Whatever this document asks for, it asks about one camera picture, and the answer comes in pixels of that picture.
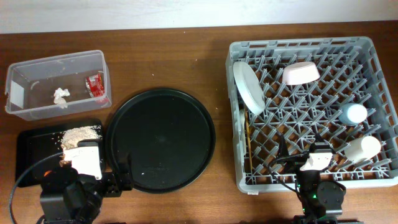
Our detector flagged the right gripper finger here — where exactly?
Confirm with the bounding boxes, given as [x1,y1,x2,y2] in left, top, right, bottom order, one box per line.
[277,133,289,162]
[313,133,334,152]

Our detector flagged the rice and nut scraps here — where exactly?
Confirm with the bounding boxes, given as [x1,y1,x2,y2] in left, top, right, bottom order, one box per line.
[60,125,102,151]

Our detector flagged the blue cup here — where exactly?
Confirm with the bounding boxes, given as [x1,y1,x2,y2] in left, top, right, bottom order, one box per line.
[338,103,368,126]

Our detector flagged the white cup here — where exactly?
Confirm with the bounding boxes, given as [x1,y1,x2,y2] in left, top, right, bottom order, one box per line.
[344,136,381,163]

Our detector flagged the wooden chopstick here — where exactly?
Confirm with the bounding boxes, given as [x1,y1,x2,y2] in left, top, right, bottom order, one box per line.
[244,107,253,173]

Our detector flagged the white plastic fork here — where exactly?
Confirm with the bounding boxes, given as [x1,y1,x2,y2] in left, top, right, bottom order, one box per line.
[239,109,247,155]

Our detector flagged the pink bowl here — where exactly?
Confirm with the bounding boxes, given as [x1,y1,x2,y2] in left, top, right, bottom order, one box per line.
[282,62,320,85]

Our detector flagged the white napkin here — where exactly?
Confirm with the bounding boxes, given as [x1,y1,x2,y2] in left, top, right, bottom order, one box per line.
[53,88,70,109]

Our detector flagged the grey plate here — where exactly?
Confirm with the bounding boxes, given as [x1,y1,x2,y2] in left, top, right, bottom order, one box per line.
[233,62,265,115]

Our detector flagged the red sauce packet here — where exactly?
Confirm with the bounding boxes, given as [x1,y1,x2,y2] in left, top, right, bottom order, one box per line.
[85,73,104,98]

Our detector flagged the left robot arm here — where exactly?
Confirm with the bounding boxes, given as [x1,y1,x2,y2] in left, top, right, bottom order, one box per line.
[40,139,133,223]

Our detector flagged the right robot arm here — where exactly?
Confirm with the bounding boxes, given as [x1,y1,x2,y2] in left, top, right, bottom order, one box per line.
[275,134,346,224]

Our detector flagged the grey plastic dishwasher rack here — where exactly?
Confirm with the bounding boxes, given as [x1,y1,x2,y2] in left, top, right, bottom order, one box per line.
[226,37,397,194]

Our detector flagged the clear plastic waste bin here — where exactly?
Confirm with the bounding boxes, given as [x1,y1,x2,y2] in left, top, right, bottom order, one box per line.
[5,50,112,121]

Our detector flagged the black rectangular tray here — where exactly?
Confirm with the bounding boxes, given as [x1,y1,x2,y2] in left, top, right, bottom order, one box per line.
[15,118,103,188]

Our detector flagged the round black serving tray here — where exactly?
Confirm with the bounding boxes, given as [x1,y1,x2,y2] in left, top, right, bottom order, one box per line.
[104,88,216,194]

